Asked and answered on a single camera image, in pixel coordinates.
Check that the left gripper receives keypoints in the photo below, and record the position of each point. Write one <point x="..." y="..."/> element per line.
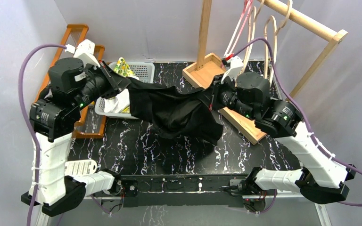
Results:
<point x="109" y="79"/>

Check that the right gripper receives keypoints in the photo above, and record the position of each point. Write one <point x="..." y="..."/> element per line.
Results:
<point x="217" y="87"/>

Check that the black skirt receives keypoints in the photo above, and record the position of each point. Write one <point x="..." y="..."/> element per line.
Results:
<point x="174" y="114"/>

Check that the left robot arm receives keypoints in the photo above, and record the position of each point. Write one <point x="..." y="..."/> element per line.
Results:
<point x="52" y="189"/>

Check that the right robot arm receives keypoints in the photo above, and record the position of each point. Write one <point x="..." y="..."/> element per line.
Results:
<point x="319" y="180"/>

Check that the pink hanger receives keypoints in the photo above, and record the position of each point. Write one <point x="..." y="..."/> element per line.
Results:
<point x="239" y="27"/>

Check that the beige hanger on rack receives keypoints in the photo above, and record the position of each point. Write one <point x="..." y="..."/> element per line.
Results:
<point x="252" y="19"/>

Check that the yellow green patterned cloth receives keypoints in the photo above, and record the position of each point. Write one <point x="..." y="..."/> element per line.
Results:
<point x="122" y="68"/>

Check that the white cloth in basket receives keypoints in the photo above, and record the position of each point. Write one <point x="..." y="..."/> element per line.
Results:
<point x="118" y="104"/>

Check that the wooden clothes rack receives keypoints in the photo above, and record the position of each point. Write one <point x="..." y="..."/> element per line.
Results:
<point x="201" y="72"/>

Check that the white plastic basket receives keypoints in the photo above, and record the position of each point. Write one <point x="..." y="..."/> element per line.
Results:
<point x="143" y="72"/>

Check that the orange wooden shelf rack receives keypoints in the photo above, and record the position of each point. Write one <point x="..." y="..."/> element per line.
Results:
<point x="67" y="92"/>

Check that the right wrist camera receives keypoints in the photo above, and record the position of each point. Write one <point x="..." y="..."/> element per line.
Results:
<point x="235" y="65"/>

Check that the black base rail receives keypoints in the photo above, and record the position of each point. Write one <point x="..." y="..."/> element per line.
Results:
<point x="181" y="189"/>

